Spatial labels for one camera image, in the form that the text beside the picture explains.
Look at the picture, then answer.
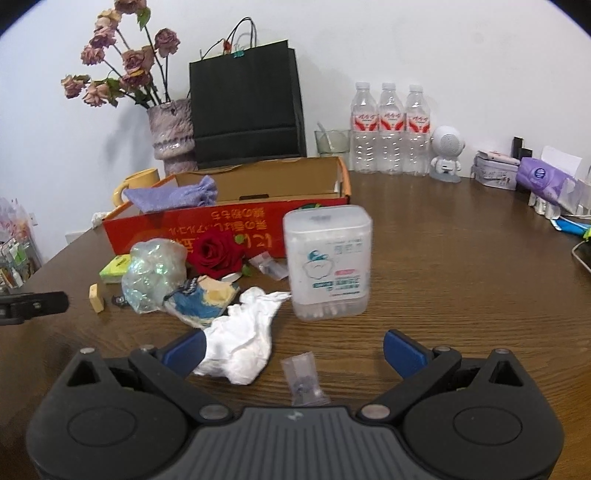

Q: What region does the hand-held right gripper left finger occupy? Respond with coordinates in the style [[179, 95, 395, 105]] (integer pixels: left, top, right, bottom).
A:
[[65, 330, 232, 423]]

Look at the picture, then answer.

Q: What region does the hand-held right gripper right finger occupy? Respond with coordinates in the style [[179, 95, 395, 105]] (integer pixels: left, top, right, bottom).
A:
[[358, 329, 527, 423]]

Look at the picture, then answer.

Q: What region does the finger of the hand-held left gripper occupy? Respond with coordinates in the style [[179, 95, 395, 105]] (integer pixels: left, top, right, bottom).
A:
[[0, 291, 70, 326]]

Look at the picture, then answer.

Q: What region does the blue yellow wrapper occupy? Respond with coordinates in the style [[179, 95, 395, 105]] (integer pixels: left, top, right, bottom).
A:
[[164, 275, 241, 329]]

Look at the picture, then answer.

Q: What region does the iridescent plastic wrap ball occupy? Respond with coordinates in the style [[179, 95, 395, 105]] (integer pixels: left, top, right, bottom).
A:
[[121, 239, 188, 315]]

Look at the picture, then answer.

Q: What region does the green yellow plastic toy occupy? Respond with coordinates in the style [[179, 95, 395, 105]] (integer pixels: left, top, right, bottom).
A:
[[99, 255, 134, 283]]

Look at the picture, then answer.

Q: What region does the red rose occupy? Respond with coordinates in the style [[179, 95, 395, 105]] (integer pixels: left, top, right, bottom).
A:
[[189, 231, 252, 281]]

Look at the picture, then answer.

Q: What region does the clear cotton swab box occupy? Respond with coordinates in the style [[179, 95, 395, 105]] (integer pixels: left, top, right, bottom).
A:
[[283, 205, 374, 323]]

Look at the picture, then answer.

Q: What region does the purple knitted hat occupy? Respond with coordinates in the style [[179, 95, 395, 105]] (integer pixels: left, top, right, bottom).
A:
[[124, 175, 219, 214]]

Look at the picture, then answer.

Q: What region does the orange cardboard box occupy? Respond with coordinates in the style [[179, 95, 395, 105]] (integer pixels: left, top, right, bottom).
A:
[[102, 156, 352, 258]]

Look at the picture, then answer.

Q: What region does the clear organizer with packets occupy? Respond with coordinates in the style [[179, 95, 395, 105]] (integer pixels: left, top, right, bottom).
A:
[[0, 198, 43, 291]]

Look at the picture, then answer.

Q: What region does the small clear screw bag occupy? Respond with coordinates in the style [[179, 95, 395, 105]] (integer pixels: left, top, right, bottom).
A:
[[249, 253, 289, 281], [281, 352, 331, 407]]

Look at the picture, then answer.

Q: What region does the yellow mug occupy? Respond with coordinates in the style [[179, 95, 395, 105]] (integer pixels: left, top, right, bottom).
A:
[[113, 168, 161, 207]]

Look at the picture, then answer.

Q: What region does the blue white tube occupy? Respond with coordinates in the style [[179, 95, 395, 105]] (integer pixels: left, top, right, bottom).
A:
[[550, 218, 591, 237]]

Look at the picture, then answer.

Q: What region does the white robot speaker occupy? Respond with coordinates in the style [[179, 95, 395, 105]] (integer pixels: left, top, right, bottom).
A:
[[428, 126, 467, 182]]

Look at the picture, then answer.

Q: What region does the purple ceramic vase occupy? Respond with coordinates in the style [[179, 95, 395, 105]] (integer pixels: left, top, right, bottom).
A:
[[147, 98, 199, 175]]

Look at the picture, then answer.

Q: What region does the pink case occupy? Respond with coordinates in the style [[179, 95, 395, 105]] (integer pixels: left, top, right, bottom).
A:
[[478, 150, 520, 166]]

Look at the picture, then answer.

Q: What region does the red label water bottle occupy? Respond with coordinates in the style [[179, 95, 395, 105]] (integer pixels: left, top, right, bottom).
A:
[[378, 83, 407, 175], [404, 84, 432, 177], [351, 82, 380, 174]]

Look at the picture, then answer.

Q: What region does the glass cup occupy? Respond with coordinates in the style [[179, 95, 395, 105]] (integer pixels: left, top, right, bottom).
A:
[[315, 129, 352, 158]]

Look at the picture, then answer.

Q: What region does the purple tissue pack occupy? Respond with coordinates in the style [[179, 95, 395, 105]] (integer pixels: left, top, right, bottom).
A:
[[516, 157, 578, 206]]

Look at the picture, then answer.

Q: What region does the black paper bag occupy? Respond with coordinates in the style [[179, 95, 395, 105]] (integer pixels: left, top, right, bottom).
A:
[[188, 17, 308, 171]]

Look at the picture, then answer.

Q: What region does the dried pink rose bouquet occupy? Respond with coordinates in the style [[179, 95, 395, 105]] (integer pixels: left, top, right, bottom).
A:
[[60, 0, 181, 109]]

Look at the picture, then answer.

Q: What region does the white cable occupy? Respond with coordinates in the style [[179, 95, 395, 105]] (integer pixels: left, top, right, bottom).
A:
[[571, 240, 591, 274]]

